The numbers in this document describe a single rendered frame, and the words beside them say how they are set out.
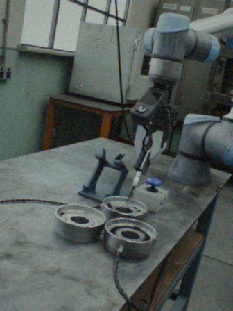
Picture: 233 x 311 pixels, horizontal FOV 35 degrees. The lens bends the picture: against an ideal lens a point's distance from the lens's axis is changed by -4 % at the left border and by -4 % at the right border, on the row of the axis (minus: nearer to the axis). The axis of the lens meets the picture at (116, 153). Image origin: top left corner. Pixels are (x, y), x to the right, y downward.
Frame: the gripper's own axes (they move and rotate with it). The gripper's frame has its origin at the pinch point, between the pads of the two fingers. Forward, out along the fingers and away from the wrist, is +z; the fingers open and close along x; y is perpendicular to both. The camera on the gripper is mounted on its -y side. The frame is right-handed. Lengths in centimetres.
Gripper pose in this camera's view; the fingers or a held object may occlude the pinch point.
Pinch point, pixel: (145, 158)
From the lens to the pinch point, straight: 92.3
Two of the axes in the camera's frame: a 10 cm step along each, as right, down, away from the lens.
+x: -8.6, -2.6, 4.4
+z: -1.7, 9.6, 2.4
